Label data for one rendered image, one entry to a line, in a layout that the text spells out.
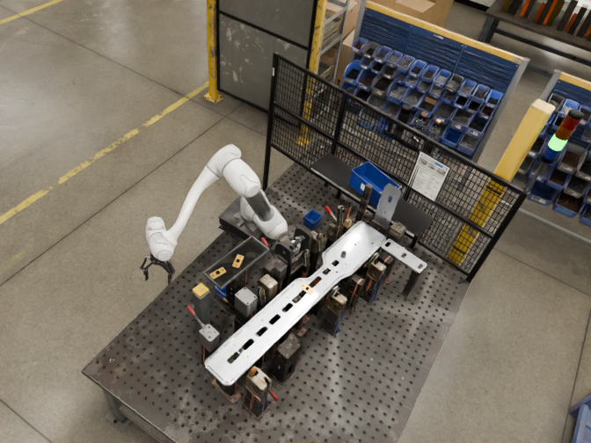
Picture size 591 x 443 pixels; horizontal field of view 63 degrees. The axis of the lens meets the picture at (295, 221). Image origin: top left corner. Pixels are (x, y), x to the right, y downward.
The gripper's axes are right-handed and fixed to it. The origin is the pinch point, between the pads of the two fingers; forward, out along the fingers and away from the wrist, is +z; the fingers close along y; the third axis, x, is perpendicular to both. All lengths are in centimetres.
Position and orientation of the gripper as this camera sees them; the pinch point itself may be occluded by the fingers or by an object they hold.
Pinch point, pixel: (157, 279)
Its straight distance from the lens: 297.8
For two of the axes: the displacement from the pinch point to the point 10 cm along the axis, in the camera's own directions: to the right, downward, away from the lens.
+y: -9.9, -1.4, 0.4
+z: -1.0, 8.6, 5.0
